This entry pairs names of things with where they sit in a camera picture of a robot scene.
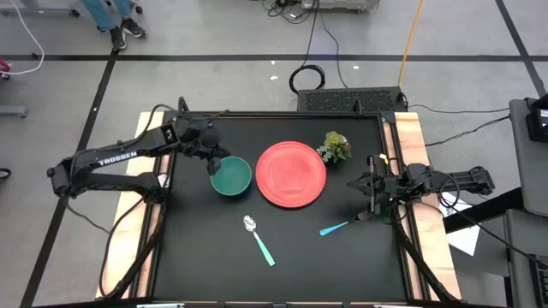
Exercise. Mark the grey equipment case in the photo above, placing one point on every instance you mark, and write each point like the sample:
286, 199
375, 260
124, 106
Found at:
342, 4

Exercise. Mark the white paper sheet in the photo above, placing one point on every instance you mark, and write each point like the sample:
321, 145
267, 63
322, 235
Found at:
464, 239

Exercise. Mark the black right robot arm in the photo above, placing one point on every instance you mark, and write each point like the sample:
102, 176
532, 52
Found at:
462, 179

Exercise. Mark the red orange plate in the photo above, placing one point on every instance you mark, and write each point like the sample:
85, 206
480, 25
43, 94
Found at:
291, 175

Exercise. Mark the wooden table board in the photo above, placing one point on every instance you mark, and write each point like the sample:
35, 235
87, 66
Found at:
441, 256
124, 239

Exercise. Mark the teal green bowl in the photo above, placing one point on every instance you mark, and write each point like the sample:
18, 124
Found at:
233, 177

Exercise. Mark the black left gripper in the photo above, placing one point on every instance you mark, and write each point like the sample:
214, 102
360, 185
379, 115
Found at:
201, 137

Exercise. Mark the black aluminium table frame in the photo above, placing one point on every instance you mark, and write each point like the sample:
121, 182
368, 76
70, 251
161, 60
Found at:
278, 114

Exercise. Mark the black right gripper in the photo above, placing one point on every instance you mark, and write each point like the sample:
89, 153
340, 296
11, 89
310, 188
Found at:
381, 188

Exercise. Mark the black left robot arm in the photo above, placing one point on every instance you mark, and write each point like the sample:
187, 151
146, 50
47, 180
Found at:
111, 156

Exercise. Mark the grey base with casters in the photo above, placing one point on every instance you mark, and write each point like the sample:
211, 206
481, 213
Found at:
43, 9

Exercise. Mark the black device with screen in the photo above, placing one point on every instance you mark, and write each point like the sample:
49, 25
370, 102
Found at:
537, 122

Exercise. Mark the grey furniture foot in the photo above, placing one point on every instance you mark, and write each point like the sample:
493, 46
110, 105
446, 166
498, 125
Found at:
13, 111

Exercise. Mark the red object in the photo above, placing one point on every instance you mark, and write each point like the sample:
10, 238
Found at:
4, 66

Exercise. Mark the black shoe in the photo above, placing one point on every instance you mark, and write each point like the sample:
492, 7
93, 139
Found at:
4, 173

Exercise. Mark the grey workstation panel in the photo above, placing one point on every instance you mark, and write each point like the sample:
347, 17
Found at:
520, 265
522, 162

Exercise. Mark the black perforated computer case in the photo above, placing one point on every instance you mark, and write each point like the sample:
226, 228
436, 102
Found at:
342, 100

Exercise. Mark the person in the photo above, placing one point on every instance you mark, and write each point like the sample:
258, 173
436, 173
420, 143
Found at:
107, 21

